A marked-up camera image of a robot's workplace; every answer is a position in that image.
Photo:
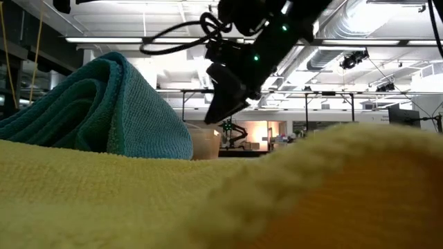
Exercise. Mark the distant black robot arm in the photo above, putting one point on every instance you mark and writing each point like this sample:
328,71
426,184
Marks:
239,131

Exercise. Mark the dark glass partition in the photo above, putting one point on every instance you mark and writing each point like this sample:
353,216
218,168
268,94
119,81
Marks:
52,45

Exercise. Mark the distant black metal frame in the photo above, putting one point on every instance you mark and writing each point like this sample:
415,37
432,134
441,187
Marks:
306,103

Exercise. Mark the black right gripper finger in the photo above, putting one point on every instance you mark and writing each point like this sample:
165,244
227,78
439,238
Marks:
225,100

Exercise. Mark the light blue microfiber towel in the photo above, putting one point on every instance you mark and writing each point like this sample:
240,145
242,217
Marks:
145,114

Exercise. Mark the black ceiling camera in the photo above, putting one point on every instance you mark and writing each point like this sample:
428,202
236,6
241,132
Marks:
386,88
353,59

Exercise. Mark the orange translucent tray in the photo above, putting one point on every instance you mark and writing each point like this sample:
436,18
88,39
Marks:
204,145

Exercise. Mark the silver ceiling air duct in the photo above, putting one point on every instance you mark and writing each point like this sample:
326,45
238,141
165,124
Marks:
325,57

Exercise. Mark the yellow microfiber towel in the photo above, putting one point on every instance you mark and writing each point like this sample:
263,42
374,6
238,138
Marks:
104,193

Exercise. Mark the distant cardboard box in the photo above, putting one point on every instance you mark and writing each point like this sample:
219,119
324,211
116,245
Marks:
254,146

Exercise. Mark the long ceiling light fixture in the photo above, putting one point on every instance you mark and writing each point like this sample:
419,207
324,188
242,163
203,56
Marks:
425,43
360,42
104,40

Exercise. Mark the black computer monitor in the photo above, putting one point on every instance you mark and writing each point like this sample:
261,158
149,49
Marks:
403,117

